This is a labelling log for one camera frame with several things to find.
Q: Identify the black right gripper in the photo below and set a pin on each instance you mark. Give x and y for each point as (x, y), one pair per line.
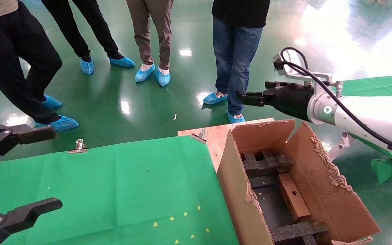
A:
(291, 100)

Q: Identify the small brown cardboard box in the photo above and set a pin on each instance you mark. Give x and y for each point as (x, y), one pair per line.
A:
(294, 197)

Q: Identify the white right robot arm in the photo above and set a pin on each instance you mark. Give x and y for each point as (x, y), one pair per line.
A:
(379, 109)

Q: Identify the large open cardboard carton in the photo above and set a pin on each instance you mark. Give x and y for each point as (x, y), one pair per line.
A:
(322, 190)

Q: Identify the blue shoe cover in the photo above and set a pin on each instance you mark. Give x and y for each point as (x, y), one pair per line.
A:
(214, 98)
(51, 102)
(144, 74)
(123, 62)
(87, 67)
(58, 123)
(235, 118)
(163, 77)

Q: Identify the person in blue jeans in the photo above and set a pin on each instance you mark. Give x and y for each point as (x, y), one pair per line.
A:
(237, 51)

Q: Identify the silver binder clip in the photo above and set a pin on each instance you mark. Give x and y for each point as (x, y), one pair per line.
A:
(201, 134)
(79, 146)

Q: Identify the person in beige top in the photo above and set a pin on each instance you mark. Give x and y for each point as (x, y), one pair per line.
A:
(12, 58)

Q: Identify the black foam base pad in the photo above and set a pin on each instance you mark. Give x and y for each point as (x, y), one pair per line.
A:
(267, 204)

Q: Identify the person in brown trousers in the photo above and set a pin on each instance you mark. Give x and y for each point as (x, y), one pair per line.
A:
(151, 30)

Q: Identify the person in slim black trousers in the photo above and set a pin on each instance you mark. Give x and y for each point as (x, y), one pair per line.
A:
(90, 27)

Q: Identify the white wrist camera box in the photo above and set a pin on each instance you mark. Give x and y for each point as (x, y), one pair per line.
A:
(289, 63)

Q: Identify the silver camera mounting bracket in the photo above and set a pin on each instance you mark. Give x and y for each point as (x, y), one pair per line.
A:
(318, 78)

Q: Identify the grey metal bracket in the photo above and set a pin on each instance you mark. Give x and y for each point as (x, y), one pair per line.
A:
(341, 146)

